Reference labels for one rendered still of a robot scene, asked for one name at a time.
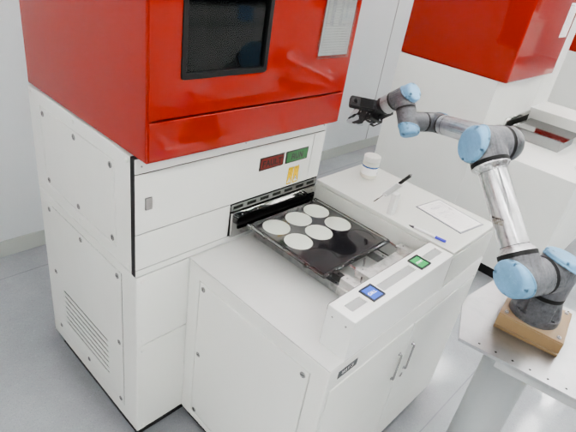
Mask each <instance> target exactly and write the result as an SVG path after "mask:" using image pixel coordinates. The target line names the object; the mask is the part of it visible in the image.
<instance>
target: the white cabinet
mask: <svg viewBox="0 0 576 432"><path fill-rule="evenodd" d="M482 258H483V257H482V256H481V257H480V258H479V259H477V260H476V261H474V262H473V263H472V264H471V265H470V266H468V267H467V268H466V269H465V270H463V271H462V272H461V273H459V274H458V275H456V276H455V277H454V278H452V279H451V280H450V281H448V282H447V283H446V284H444V286H442V287H441V289H440V290H438V292H436V293H435V294H434V295H432V296H431V297H429V298H428V299H427V300H426V301H424V302H423V303H421V304H420V305H419V306H417V307H416V308H415V309H414V310H412V312H410V313H409V314H408V315H406V316H405V317H403V318H402V319H401V320H399V321H398V322H396V323H395V324H394V325H393V326H391V327H390V328H388V330H386V331H385V332H384V333H382V334H381V335H380V336H379V337H377V338H376V339H374V340H373V341H372V342H370V343H369V344H368V345H366V346H365V347H364V348H362V350H360V351H359V352H358V353H356V354H355V355H354V356H352V357H351V358H349V359H348V360H347V361H346V362H344V363H343V364H341V365H340V366H339V367H338V368H336V369H335V370H334V371H333V372H331V373H329V372H328V371H326V370H325V369H324V368H323V367H322V366H320V364H318V363H317V362H316V361H315V360H314V359H312V358H311V357H310V356H308V355H307V354H306V353H305V352H304V351H302V350H301V349H300V348H298V347H297V346H296V345H295V344H293V343H292V342H291V341H290V340H288V338H286V336H284V335H283V334H282V333H280V332H279V331H278V330H277V329H276V328H274V327H273V326H272V325H270V324H269V323H268V322H267V321H265V320H264V319H263V318H262V317H260V316H259V315H258V314H257V313H256V312H254V310H252V309H251V308H250V307H249V306H248V305H246V304H245V303H244V302H243V301H241V300H240V299H239V298H238V297H236V296H235V295H234V294H233V293H231V292H230V291H229V290H227V289H226V288H225V287H224V286H223V285H222V284H220V282H218V281H217V280H216V279H215V278H213V277H212V276H211V275H210V274H208V273H207V272H206V271H205V270H203V269H202V268H201V267H199V266H198V265H197V264H196V263H195V262H193V261H192V260H191V259H190V267H189V294H188V309H187V323H186V338H185V352H184V366H183V394H182V405H183V407H184V408H185V409H186V410H187V411H188V414H190V416H191V417H192V418H193V419H194V420H195V421H196V422H197V423H198V425H199V426H200V427H201V428H202V429H203V430H204V431H205V432H382V430H384V428H386V426H388V424H390V422H392V420H394V418H396V416H398V414H400V412H402V410H404V408H406V406H408V404H410V402H412V400H414V398H416V396H418V394H420V392H422V390H424V388H426V386H428V384H430V381H431V379H432V377H433V374H434V372H435V369H436V367H437V364H438V362H439V361H440V358H441V354H442V352H443V351H444V348H445V346H446V344H447V341H448V339H449V336H450V334H451V332H452V330H453V326H454V324H455V322H456V320H457V318H458V315H459V312H460V310H461V306H462V304H463V302H464V301H465V298H466V296H467V293H468V291H469V290H470V287H471V283H472V281H473V280H474V277H475V275H476V273H477V270H478V268H479V265H480V263H481V260H482Z"/></svg>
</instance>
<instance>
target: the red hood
mask: <svg viewBox="0 0 576 432"><path fill-rule="evenodd" d="M19 4H20V12H21V26H22V34H23V41H24V49H25V57H26V64H27V78H28V82H29V83H31V84H32V85H33V86H35V87H36V88H38V89H39V90H40V91H42V92H43V93H45V94H46V95H48V96H49V97H51V98H52V99H54V100H55V101H56V102H58V103H59V104H60V105H62V106H63V107H65V108H66V109H68V110H69V111H71V112H72V113H74V114H75V115H76V116H78V117H79V118H80V119H82V120H83V121H85V122H86V123H88V124H89V125H91V126H92V127H94V128H95V129H96V130H98V131H99V132H100V133H102V134H103V135H105V136H106V137H108V138H109V139H111V140H112V141H114V142H115V143H116V144H118V145H119V146H120V147H122V148H123V149H125V150H126V151H128V152H129V153H131V154H132V155H134V156H135V157H136V158H138V159H139V160H140V161H142V162H143V163H145V164H146V165H147V164H151V163H155V162H159V161H163V160H167V159H174V158H177V157H182V156H185V155H190V154H193V153H200V152H204V151H208V150H212V149H216V148H220V147H227V146H230V145H235V144H238V143H243V142H246V141H253V140H258V139H261V138H265V137H269V136H273V135H280V134H284V133H288V132H292V131H296V130H300V129H306V128H311V127H314V126H319V125H322V124H326V123H333V122H337V121H338V117H339V109H340V105H341V100H342V96H343V92H344V88H345V80H346V76H347V71H348V67H349V63H350V59H351V51H352V46H353V42H354V38H355V34H356V30H357V22H358V17H359V13H360V9H361V5H362V0H19Z"/></svg>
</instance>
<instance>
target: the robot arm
mask: <svg viewBox="0 0 576 432"><path fill-rule="evenodd" d="M420 96H421V92H420V89H419V87H418V86H417V85H416V84H415V83H408V84H406V85H404V86H401V87H399V88H397V89H395V90H393V91H392V92H390V93H387V94H385V95H383V96H382V97H380V98H378V100H374V99H367V98H363V97H358V96H354V95H352V96H351V97H350V101H349V107H350V108H353V109H354V111H353V112H352V113H351V114H350V116H348V118H347V121H346V122H348V123H351V124H356V125H358V126H363V122H364V121H366V122H368V123H370V125H371V126H372V127H374V126H376V125H378V124H380V123H382V119H384V118H386V117H390V116H392V115H393V112H394V111H396V114H397V120H398V128H399V134H400V136H401V137H403V138H409V137H414V136H417V135H419V133H420V132H434V133H436V134H439V135H444V136H447V137H451V138H454V139H456V140H459V143H458V154H459V157H460V158H461V159H462V160H464V162H466V163H468V164H470V167H471V171H472V173H474V174H476V175H478V176H479V180H480V183H481V186H482V189H483V194H484V198H485V200H486V204H487V207H488V210H489V216H490V218H491V222H492V225H493V227H494V231H495V236H496V239H497V242H498V245H499V249H500V251H499V253H498V255H497V256H496V259H497V262H498V263H497V264H496V265H495V267H494V271H493V279H494V282H495V285H496V287H497V288H498V290H499V291H500V292H501V293H502V294H504V295H505V296H507V297H509V298H512V299H511V301H510V304H509V306H510V309H511V310H512V312H513V313H514V314H515V315H516V316H517V317H518V318H519V319H520V320H522V321H523V322H524V323H526V324H528V325H530V326H532V327H535V328H538V329H542V330H554V329H556V328H557V327H558V326H559V324H560V322H561V316H562V309H563V304H564V302H565V301H566V299H567V297H568V295H569V293H570V292H571V290H572V288H573V287H574V285H575V283H576V256H574V255H572V254H571V253H569V252H567V251H566V250H564V249H560V248H557V247H554V246H548V247H546V248H545V249H544V250H543V253H542V254H541V255H540V253H539V250H538V247H536V246H534V245H532V244H531V242H530V239H529V237H528V234H527V230H526V228H525V223H524V220H523V217H522V214H521V211H520V208H519V204H518V200H517V197H516V194H515V191H514V188H513V184H512V180H511V178H510V175H509V171H508V166H509V164H510V163H511V160H514V159H516V158H518V156H520V154H521V153H522V152H523V150H524V147H525V138H524V136H523V134H522V132H521V131H520V130H519V129H517V128H515V127H513V126H508V125H486V124H482V123H476V122H472V121H469V120H464V119H461V118H457V117H451V116H448V114H446V113H442V112H419V111H417V108H416V102H417V101H418V100H420ZM379 119H380V121H379ZM373 123H378V124H376V125H374V124H373Z"/></svg>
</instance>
